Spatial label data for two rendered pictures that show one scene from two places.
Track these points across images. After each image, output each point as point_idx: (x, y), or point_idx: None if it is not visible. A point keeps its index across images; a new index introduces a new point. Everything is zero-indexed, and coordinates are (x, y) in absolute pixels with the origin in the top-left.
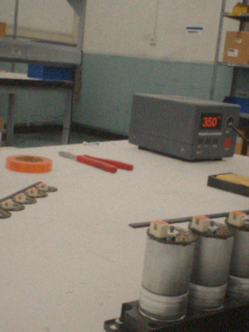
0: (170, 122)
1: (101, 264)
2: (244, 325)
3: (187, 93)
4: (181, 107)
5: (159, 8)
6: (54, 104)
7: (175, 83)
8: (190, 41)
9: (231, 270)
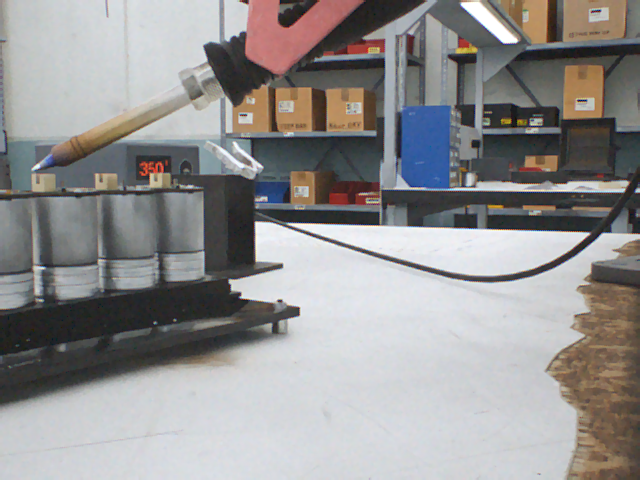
0: (92, 176)
1: None
2: (68, 332)
3: None
4: (106, 152)
5: (130, 63)
6: None
7: None
8: (183, 109)
9: (44, 259)
